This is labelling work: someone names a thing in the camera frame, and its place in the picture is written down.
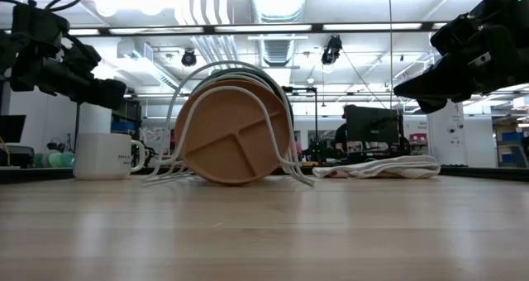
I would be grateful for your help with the dark green plate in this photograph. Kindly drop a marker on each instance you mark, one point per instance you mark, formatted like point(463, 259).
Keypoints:
point(277, 84)

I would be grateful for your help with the black computer monitor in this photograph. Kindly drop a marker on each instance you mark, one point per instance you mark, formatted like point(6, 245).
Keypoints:
point(372, 126)

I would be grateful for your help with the black laptop screen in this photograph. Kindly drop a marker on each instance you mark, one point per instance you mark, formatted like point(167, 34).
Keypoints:
point(12, 128)

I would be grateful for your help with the white ceramic mug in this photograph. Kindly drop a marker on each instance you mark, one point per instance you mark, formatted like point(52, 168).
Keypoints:
point(101, 157)

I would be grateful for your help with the brown divided plate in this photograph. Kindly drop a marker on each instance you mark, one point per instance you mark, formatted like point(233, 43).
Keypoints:
point(231, 140)

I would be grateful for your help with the white round column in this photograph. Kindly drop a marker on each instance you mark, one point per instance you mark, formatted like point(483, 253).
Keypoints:
point(95, 120)

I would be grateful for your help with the person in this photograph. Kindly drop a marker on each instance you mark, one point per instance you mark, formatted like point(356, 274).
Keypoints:
point(349, 111)

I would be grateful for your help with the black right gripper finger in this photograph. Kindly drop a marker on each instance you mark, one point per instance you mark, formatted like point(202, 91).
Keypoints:
point(430, 87)
point(450, 100)

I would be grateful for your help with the folded white cloth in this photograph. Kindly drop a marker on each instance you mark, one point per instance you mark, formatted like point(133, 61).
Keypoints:
point(380, 167)

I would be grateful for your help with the black table frame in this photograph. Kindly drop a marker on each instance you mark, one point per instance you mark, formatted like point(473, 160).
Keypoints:
point(37, 174)

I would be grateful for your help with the white square column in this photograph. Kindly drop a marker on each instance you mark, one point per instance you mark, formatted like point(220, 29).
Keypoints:
point(448, 136)

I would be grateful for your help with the black ceiling camera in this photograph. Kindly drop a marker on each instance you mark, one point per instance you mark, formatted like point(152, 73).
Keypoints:
point(332, 51)
point(189, 58)

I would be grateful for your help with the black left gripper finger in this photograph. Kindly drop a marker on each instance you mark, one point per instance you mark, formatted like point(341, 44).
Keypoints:
point(112, 94)
point(78, 90)

